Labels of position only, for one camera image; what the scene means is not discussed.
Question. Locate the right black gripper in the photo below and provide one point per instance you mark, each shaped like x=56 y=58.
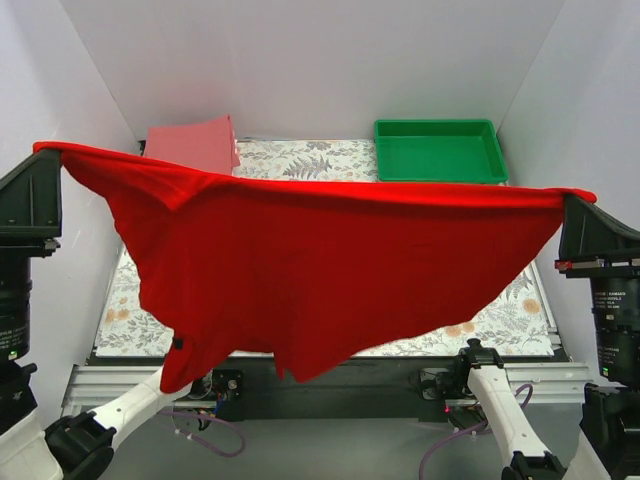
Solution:
x=605 y=265

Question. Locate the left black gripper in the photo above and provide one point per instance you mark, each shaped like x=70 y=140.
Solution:
x=28 y=240

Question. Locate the red t shirt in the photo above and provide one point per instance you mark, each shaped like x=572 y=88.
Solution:
x=310 y=272

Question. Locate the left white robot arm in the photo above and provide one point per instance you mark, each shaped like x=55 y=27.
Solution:
x=72 y=447

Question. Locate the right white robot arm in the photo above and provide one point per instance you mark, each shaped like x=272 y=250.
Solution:
x=608 y=440

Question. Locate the pink folded shirt on top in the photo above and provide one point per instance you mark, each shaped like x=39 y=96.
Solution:
x=208 y=146

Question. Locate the green plastic tray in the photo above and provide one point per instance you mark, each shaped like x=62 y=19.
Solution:
x=449 y=151

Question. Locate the aluminium frame rail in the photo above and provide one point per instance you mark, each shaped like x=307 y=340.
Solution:
x=550 y=380

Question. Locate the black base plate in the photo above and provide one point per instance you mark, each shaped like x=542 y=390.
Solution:
x=246 y=388

